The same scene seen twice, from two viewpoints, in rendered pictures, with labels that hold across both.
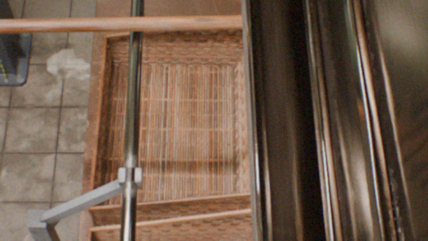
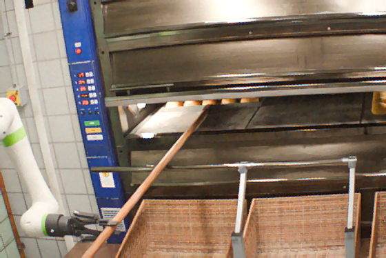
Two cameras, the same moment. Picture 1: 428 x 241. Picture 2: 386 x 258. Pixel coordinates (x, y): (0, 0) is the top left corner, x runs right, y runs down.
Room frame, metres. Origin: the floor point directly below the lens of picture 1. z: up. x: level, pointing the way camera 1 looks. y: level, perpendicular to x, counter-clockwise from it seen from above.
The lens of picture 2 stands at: (-0.31, 2.68, 2.22)
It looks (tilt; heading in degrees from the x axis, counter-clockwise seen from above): 18 degrees down; 293
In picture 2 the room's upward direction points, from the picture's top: 9 degrees counter-clockwise
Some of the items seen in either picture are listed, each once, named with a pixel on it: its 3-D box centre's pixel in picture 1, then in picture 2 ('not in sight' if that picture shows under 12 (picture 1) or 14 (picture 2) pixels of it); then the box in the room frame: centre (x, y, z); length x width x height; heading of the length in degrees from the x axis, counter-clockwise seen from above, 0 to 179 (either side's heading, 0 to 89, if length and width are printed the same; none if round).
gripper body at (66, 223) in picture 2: not in sight; (73, 226); (1.05, 0.84, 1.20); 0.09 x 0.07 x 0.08; 5
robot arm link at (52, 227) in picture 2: not in sight; (57, 225); (1.12, 0.84, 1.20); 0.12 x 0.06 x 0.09; 95
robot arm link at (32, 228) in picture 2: not in sight; (36, 223); (1.22, 0.84, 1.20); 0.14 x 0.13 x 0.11; 5
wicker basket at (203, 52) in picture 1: (183, 120); (182, 244); (0.98, 0.08, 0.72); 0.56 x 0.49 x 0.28; 2
